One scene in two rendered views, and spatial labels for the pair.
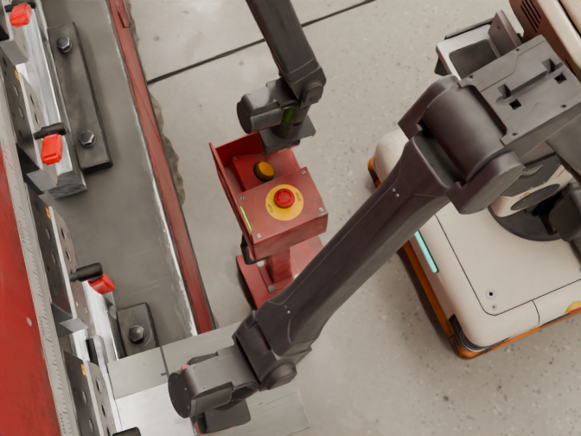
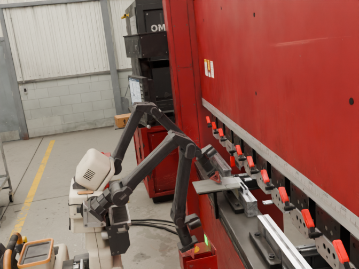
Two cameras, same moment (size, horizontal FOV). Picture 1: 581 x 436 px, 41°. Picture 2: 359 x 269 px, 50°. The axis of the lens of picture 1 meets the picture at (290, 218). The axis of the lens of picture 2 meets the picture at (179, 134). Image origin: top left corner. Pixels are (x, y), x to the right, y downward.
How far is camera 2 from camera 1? 2.37 m
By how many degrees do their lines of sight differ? 94
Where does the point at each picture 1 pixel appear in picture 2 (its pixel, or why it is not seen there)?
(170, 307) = (228, 214)
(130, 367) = (234, 186)
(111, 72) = (252, 258)
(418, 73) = not seen: outside the picture
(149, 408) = (229, 181)
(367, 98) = not seen: outside the picture
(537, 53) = (138, 104)
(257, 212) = (202, 247)
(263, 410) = (202, 182)
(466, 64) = (124, 219)
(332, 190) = not seen: outside the picture
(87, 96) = (259, 244)
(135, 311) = (237, 208)
